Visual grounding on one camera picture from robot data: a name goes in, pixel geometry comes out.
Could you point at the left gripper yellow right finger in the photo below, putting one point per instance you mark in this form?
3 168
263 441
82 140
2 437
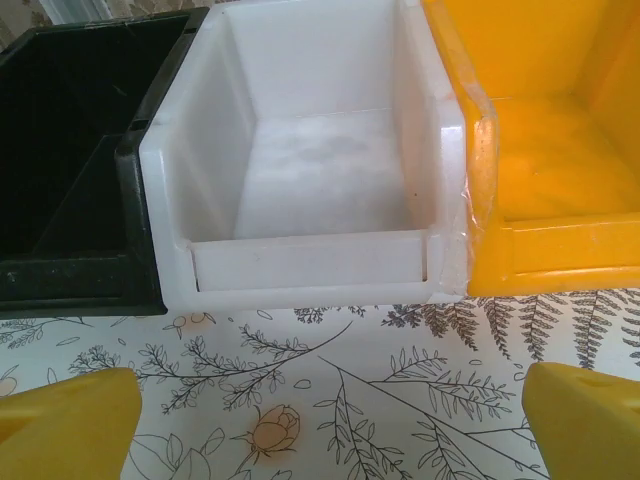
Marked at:
590 430

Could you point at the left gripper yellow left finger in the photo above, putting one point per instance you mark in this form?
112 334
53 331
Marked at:
65 430

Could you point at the floral patterned tablecloth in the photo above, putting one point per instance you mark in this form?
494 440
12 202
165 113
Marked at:
350 375

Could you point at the yellow plastic bin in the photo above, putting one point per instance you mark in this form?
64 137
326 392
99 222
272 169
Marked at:
550 150

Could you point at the black plastic bin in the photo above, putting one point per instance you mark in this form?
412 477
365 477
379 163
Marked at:
75 125

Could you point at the white plastic bin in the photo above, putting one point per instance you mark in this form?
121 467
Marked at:
320 175

